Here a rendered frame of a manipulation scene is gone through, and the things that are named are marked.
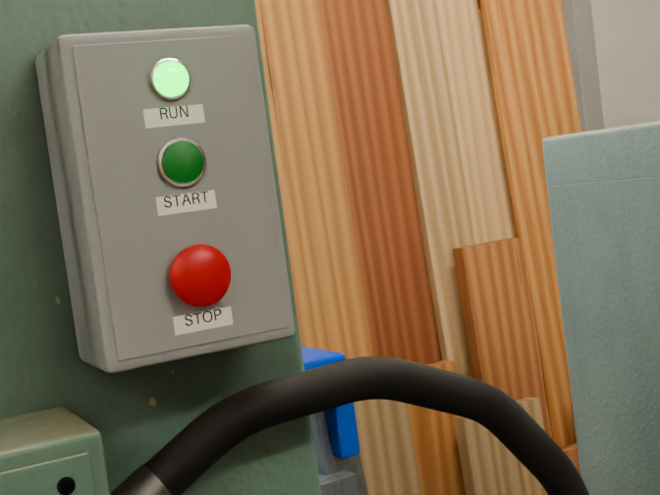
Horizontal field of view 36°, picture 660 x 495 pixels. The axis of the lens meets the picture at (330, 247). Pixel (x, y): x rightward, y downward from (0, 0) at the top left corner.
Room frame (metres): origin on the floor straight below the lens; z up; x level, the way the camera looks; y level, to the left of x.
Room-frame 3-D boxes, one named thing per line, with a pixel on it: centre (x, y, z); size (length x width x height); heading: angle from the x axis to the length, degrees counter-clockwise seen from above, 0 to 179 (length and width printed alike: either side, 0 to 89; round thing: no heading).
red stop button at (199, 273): (0.49, 0.06, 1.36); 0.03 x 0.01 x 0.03; 116
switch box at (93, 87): (0.52, 0.08, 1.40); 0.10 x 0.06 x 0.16; 116
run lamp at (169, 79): (0.49, 0.06, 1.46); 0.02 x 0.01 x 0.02; 116
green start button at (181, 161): (0.49, 0.06, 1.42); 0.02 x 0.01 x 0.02; 116
